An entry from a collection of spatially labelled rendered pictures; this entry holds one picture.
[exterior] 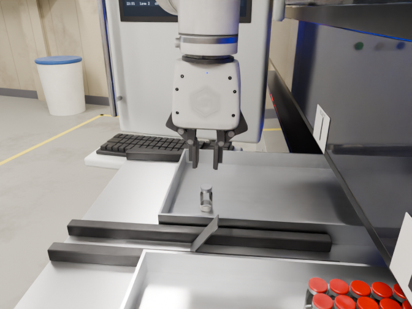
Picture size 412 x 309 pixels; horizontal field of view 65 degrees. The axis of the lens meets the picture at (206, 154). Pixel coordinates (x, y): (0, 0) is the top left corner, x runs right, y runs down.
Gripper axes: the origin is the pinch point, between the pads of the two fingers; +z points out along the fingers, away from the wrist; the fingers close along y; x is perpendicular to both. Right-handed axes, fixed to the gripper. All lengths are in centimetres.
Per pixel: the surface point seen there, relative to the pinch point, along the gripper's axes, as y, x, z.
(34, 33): -266, 381, 11
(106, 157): -33, 35, 19
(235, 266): 5.6, -15.3, 8.7
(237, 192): 5.7, 6.3, 10.5
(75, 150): -143, 216, 101
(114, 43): -35, 57, -11
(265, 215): 10.6, -0.7, 10.5
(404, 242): 19.1, -24.7, -4.1
